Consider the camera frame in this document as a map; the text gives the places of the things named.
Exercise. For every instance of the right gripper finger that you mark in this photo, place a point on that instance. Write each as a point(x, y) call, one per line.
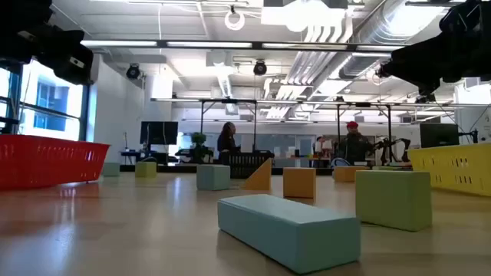
point(418, 67)

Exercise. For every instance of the pale teal cube block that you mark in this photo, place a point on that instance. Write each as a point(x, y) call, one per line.
point(111, 169)

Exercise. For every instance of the orange cubes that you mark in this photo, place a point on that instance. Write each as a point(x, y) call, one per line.
point(345, 174)

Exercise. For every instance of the large green block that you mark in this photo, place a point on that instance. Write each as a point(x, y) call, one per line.
point(393, 201)

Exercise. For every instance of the green cube block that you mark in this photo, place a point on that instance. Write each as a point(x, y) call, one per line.
point(145, 169)

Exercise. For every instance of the orange cube block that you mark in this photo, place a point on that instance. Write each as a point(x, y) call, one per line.
point(299, 183)

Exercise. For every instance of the blue cube block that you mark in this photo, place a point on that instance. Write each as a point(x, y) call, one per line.
point(213, 178)

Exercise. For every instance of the orange wedge block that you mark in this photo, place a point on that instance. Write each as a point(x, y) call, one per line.
point(262, 179)

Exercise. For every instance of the long blue block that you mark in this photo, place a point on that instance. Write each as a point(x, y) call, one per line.
point(287, 234)

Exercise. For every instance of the black background robot arm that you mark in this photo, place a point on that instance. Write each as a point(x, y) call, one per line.
point(395, 147)

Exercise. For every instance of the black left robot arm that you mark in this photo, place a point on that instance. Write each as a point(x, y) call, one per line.
point(19, 27)

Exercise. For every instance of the large window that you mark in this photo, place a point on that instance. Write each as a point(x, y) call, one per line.
point(57, 99)

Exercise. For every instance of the black computer monitor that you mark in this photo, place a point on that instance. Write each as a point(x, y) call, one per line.
point(159, 133)
point(438, 135)

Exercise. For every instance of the person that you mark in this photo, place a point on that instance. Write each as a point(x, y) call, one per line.
point(226, 142)
point(354, 147)

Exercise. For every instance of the red plastic basket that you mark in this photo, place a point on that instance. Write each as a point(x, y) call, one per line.
point(46, 161)

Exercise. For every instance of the yellow plastic basket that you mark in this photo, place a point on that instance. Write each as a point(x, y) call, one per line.
point(456, 168)

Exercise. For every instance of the dark background desk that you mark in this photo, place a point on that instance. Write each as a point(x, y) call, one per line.
point(134, 154)

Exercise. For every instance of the blue and white round object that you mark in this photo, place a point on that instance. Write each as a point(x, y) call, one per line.
point(337, 163)

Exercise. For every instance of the green potted plant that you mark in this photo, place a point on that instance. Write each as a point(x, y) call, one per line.
point(198, 138)

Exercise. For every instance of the black beam with light strips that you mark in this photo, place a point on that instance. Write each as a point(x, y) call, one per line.
point(257, 45)

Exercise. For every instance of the black plastic basket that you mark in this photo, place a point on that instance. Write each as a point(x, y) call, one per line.
point(245, 165)

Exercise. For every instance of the silver ventilation duct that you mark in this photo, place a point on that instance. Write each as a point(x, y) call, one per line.
point(383, 27)

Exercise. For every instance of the black workstation frame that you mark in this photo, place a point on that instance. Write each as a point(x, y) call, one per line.
point(362, 104)
point(228, 101)

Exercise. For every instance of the black aluminium table frame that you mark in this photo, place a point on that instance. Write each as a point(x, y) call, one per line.
point(176, 168)

